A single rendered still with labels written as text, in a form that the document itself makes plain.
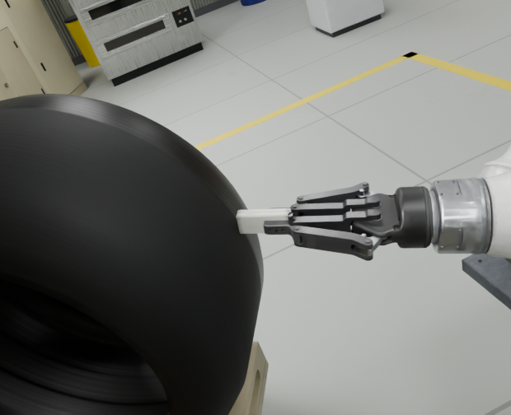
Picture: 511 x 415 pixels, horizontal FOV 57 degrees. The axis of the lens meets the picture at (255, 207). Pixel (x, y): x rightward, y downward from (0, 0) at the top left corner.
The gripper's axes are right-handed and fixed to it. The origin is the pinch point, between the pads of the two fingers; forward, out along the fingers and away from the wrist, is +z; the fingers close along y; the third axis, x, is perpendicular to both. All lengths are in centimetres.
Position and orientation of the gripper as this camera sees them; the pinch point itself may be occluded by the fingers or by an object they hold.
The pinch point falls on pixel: (264, 221)
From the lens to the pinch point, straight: 60.8
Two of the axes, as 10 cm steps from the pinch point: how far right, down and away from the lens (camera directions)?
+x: 1.5, 8.0, 5.8
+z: -9.8, 0.3, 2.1
